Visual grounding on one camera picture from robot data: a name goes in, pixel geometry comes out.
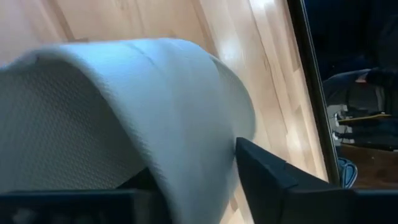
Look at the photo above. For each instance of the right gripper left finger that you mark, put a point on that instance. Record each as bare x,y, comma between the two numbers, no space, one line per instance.
152,199

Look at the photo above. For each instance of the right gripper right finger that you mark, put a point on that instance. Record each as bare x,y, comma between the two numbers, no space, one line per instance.
280,193

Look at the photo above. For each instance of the light grey rubber slide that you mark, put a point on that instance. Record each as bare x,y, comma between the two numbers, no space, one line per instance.
155,93

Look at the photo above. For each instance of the person's shoe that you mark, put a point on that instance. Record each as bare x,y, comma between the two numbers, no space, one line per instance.
349,172

